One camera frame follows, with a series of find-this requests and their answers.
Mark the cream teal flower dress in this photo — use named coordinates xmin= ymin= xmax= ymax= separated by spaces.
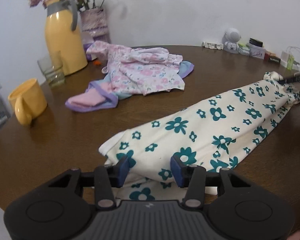
xmin=99 ymin=72 xmax=300 ymax=200

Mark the green white charger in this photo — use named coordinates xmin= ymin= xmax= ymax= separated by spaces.
xmin=280 ymin=51 xmax=298 ymax=70

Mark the dark red black box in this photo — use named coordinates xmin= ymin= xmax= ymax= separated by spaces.
xmin=264 ymin=51 xmax=281 ymax=64

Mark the lavender tin box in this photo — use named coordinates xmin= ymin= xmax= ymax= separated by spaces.
xmin=247 ymin=43 xmax=266 ymax=60

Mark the black small box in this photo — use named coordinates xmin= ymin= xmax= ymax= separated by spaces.
xmin=249 ymin=38 xmax=263 ymax=48

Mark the green tissue pack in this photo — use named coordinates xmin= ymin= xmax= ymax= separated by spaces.
xmin=238 ymin=43 xmax=250 ymax=54

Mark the blue purple garment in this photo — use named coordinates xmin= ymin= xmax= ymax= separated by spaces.
xmin=65 ymin=61 xmax=194 ymax=113

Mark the white astronaut speaker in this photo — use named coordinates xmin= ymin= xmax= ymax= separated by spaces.
xmin=223 ymin=28 xmax=241 ymax=54

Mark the yellow mug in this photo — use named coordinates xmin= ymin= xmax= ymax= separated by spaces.
xmin=8 ymin=78 xmax=47 ymax=126

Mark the pink floral garment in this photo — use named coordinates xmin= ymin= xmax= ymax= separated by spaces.
xmin=87 ymin=41 xmax=185 ymax=95

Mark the clear glass cup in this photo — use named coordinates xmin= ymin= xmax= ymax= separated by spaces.
xmin=37 ymin=51 xmax=65 ymax=87

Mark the yellow thermos jug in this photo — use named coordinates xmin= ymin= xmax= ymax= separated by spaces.
xmin=45 ymin=0 xmax=88 ymax=76

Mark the pink fuzzy vase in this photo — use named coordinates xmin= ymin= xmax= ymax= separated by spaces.
xmin=79 ymin=7 xmax=110 ymax=51

